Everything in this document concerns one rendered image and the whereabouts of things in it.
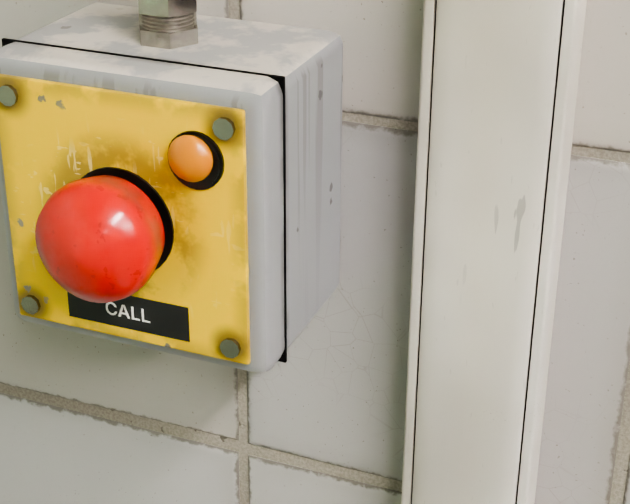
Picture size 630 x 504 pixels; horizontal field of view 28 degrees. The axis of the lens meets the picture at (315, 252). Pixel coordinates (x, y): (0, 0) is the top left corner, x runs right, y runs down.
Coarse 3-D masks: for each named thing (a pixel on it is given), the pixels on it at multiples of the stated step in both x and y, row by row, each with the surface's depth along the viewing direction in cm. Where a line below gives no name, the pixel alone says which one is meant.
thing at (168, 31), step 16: (144, 0) 40; (160, 0) 40; (176, 0) 40; (192, 0) 40; (144, 16) 40; (160, 16) 40; (176, 16) 40; (192, 16) 41; (144, 32) 40; (160, 32) 40; (176, 32) 40; (192, 32) 41
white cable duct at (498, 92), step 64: (448, 0) 39; (512, 0) 38; (576, 0) 37; (448, 64) 40; (512, 64) 39; (576, 64) 39; (448, 128) 41; (512, 128) 40; (448, 192) 42; (512, 192) 41; (448, 256) 43; (512, 256) 42; (448, 320) 44; (512, 320) 43; (448, 384) 45; (512, 384) 44; (448, 448) 46; (512, 448) 45
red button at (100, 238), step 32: (64, 192) 38; (96, 192) 38; (128, 192) 38; (64, 224) 38; (96, 224) 38; (128, 224) 38; (160, 224) 39; (64, 256) 38; (96, 256) 38; (128, 256) 38; (160, 256) 39; (64, 288) 40; (96, 288) 38; (128, 288) 39
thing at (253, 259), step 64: (0, 64) 40; (64, 64) 39; (128, 64) 39; (192, 64) 39; (256, 64) 39; (320, 64) 41; (0, 128) 41; (64, 128) 40; (128, 128) 39; (192, 128) 38; (256, 128) 37; (320, 128) 42; (192, 192) 39; (256, 192) 38; (320, 192) 43; (192, 256) 40; (256, 256) 39; (320, 256) 44; (64, 320) 43; (128, 320) 42; (192, 320) 41; (256, 320) 40
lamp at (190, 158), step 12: (180, 144) 37; (192, 144) 37; (204, 144) 37; (168, 156) 38; (180, 156) 37; (192, 156) 37; (204, 156) 37; (180, 168) 38; (192, 168) 38; (204, 168) 38; (192, 180) 38
